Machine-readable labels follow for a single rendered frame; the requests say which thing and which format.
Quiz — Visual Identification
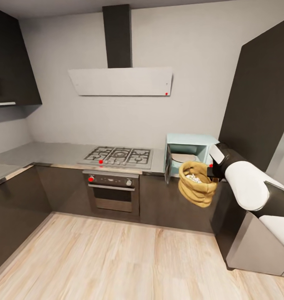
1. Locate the popcorn bag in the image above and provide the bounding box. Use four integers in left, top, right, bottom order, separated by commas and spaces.
178, 161, 219, 208

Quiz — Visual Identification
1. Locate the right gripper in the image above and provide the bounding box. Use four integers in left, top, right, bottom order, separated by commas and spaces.
207, 166, 226, 179

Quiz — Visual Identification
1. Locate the microwave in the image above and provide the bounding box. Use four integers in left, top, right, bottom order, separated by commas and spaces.
165, 133, 219, 187

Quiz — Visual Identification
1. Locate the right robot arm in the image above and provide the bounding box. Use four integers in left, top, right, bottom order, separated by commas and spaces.
207, 142, 284, 246

